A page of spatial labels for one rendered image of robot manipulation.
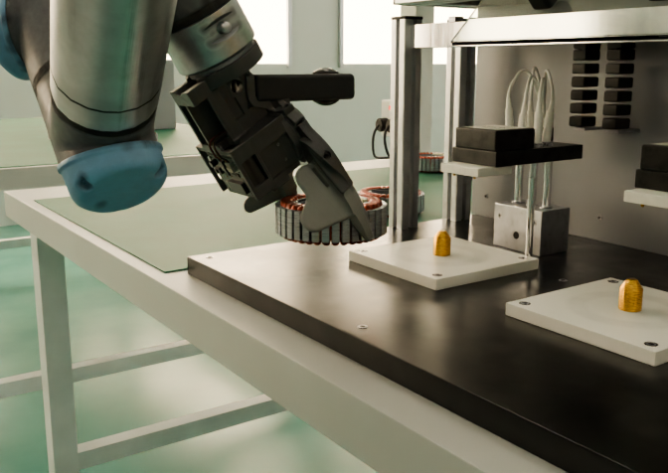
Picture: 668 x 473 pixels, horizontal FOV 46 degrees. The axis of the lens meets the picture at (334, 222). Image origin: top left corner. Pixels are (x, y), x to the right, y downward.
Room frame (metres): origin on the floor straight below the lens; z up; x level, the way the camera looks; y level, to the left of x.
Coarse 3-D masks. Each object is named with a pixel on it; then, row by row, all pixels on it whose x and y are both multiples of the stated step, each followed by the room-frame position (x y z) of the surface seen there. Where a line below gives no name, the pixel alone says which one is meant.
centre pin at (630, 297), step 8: (624, 280) 0.65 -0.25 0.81; (632, 280) 0.65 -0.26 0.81; (624, 288) 0.65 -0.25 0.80; (632, 288) 0.64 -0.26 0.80; (640, 288) 0.64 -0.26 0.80; (624, 296) 0.65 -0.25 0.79; (632, 296) 0.64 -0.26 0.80; (640, 296) 0.64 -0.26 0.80; (624, 304) 0.65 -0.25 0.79; (632, 304) 0.64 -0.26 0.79; (640, 304) 0.64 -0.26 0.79
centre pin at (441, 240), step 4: (440, 232) 0.85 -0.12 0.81; (444, 232) 0.85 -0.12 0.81; (436, 236) 0.85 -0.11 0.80; (440, 236) 0.84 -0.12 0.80; (444, 236) 0.84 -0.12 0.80; (448, 236) 0.85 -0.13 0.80; (436, 240) 0.84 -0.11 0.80; (440, 240) 0.84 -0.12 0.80; (444, 240) 0.84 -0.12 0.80; (448, 240) 0.84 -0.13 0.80; (436, 244) 0.84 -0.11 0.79; (440, 244) 0.84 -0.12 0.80; (444, 244) 0.84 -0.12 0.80; (448, 244) 0.84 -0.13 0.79; (436, 248) 0.84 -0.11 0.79; (440, 248) 0.84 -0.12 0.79; (444, 248) 0.84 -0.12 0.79; (448, 248) 0.84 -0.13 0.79; (436, 252) 0.84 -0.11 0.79; (440, 252) 0.84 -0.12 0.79; (444, 252) 0.84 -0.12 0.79; (448, 252) 0.84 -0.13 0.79
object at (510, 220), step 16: (496, 208) 0.95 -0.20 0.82; (512, 208) 0.93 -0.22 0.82; (544, 208) 0.91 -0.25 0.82; (560, 208) 0.91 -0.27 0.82; (496, 224) 0.95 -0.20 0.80; (512, 224) 0.92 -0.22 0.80; (544, 224) 0.89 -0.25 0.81; (560, 224) 0.91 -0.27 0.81; (496, 240) 0.95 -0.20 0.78; (512, 240) 0.92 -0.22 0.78; (544, 240) 0.89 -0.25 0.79; (560, 240) 0.91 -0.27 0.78
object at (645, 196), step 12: (648, 144) 0.70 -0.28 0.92; (660, 144) 0.70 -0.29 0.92; (648, 156) 0.70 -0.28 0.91; (660, 156) 0.69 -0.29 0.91; (648, 168) 0.70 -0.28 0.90; (660, 168) 0.69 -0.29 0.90; (636, 180) 0.70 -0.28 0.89; (648, 180) 0.69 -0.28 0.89; (660, 180) 0.68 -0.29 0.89; (624, 192) 0.69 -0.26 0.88; (636, 192) 0.68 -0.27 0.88; (648, 192) 0.68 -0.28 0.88; (660, 192) 0.68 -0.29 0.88; (648, 204) 0.67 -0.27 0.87; (660, 204) 0.66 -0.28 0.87
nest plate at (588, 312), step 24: (576, 288) 0.71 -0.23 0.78; (600, 288) 0.71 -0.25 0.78; (648, 288) 0.71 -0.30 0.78; (528, 312) 0.65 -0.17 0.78; (552, 312) 0.64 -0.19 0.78; (576, 312) 0.64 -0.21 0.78; (600, 312) 0.64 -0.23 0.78; (624, 312) 0.64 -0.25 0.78; (648, 312) 0.64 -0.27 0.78; (576, 336) 0.61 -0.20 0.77; (600, 336) 0.59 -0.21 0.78; (624, 336) 0.58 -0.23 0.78; (648, 336) 0.58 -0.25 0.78; (648, 360) 0.55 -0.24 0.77
